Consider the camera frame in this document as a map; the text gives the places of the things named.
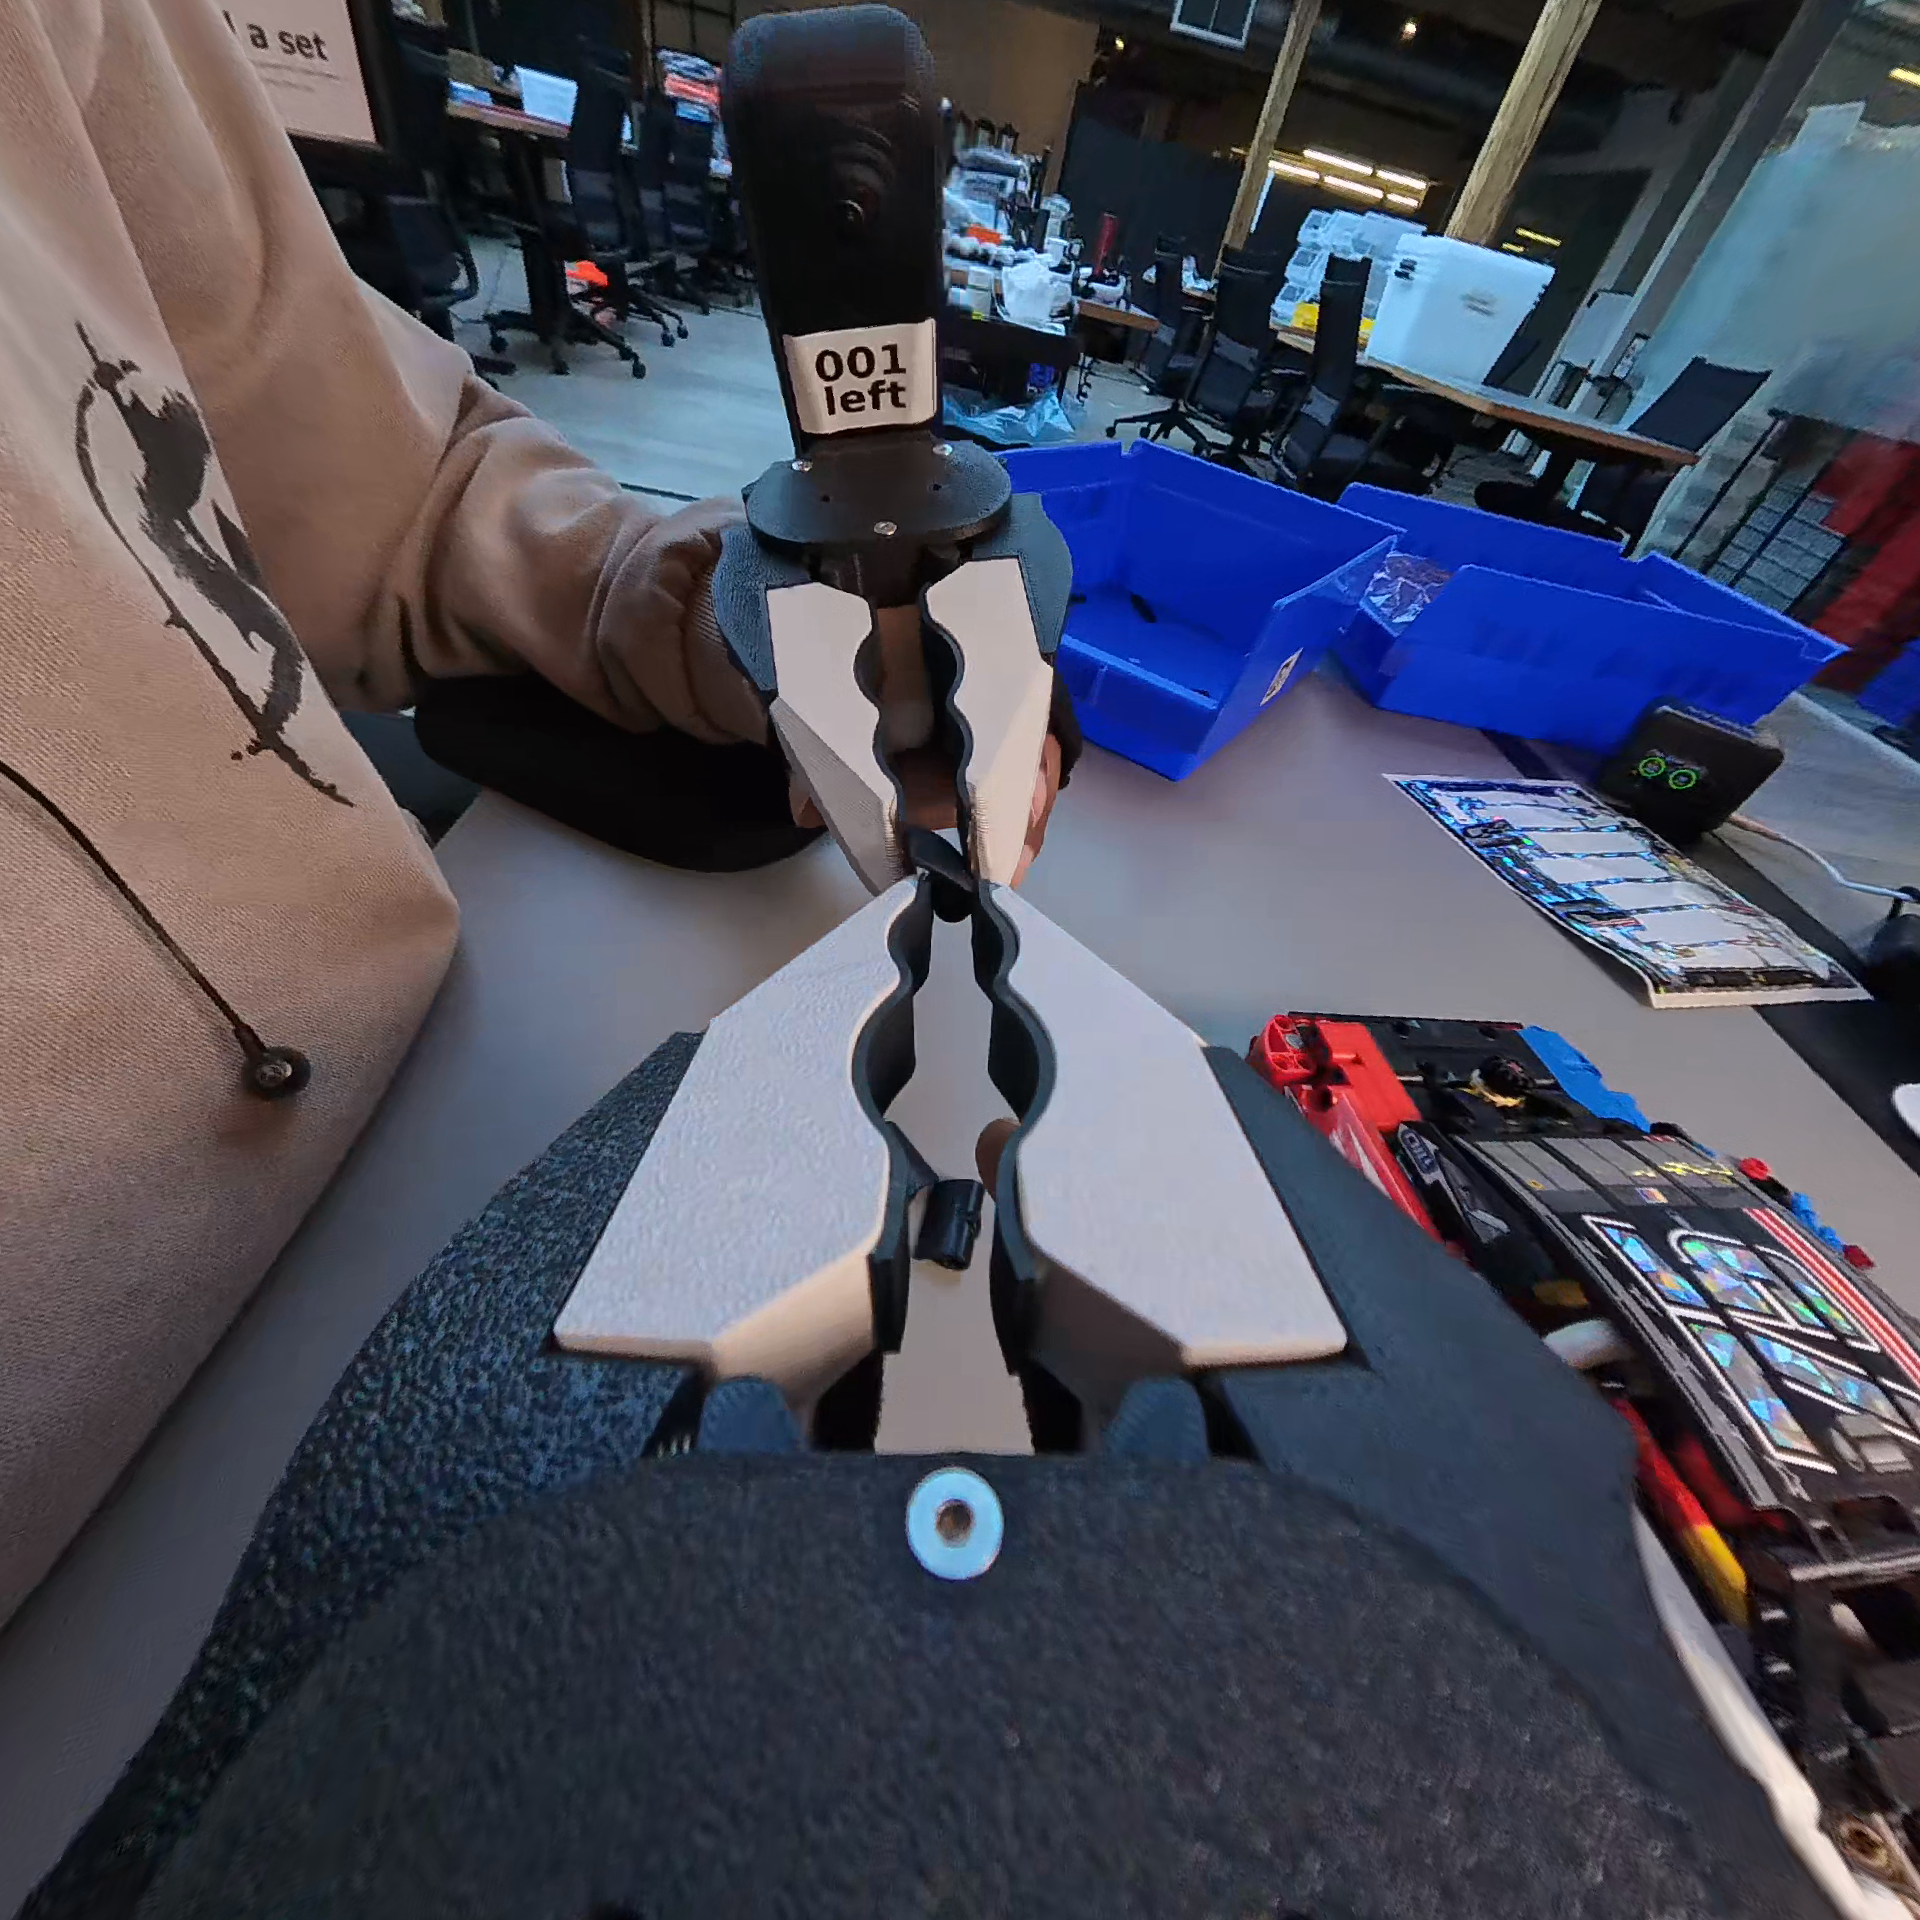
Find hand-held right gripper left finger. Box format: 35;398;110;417
552;877;932;1414

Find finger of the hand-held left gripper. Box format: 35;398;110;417
765;579;919;897
919;554;1058;890

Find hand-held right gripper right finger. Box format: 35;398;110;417
970;884;1350;1422

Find labelled blue plastic bin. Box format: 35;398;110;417
998;440;1403;782

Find thin black lego connector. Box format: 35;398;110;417
904;829;981;925

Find lego race car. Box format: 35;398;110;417
1248;1012;1920;1920

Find person's left forearm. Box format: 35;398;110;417
448;375;779;743

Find black wrist rest pad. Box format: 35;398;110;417
410;673;846;874

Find group of black office chairs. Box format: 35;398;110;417
380;59;1773;544

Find holographic sticker sheet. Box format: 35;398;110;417
1386;773;1869;1008

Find white sign board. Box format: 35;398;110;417
223;0;399;152

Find white storage box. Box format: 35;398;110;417
1367;231;1556;384

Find long wooden table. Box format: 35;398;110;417
1356;357;1703;504

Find person's torso in beige hoodie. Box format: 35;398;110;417
0;0;467;1630

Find black device with green lights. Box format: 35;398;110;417
1596;705;1788;846

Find small parts drawer cabinet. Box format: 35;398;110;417
1694;426;1920;708

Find white cable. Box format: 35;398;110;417
1725;812;1920;911

